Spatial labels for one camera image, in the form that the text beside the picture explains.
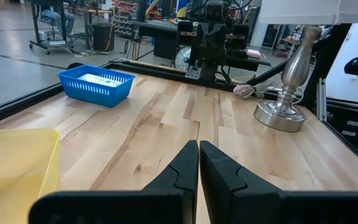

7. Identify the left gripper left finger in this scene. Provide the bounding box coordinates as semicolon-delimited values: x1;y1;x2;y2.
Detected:
28;139;200;224

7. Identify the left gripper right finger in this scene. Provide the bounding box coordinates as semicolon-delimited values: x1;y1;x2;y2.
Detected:
199;140;358;224

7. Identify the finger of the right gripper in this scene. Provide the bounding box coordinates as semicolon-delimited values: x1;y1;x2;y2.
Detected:
211;26;226;59
198;26;213;59

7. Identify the green-edged box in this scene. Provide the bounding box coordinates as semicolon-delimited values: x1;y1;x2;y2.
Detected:
78;73;124;88

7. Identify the red parts bin rack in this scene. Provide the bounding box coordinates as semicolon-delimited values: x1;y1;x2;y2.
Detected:
112;0;140;39

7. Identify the black waste bin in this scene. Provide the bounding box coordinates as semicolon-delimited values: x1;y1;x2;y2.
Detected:
91;21;116;53

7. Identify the yellow translucent plastic bin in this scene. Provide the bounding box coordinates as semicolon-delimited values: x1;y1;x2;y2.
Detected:
0;129;62;224

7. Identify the pale pink pad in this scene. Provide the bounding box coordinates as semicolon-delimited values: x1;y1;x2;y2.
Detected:
246;49;262;60

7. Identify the white floor fan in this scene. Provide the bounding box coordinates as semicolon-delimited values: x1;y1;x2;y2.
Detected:
174;46;193;72

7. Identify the silver table lamp white shade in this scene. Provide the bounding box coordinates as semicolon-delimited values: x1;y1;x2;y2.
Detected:
253;0;358;133

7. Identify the blue plastic slotted basket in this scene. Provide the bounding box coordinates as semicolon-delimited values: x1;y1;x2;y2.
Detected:
57;64;136;108

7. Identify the person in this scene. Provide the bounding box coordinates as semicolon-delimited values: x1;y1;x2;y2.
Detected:
40;5;76;42

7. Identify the black wheeled cart desk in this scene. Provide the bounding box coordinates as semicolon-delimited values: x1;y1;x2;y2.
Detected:
29;0;75;56

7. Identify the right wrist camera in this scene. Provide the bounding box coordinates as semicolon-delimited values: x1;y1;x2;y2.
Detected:
204;0;227;23

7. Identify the black upright frame post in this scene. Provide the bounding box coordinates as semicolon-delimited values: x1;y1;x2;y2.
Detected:
308;23;353;110

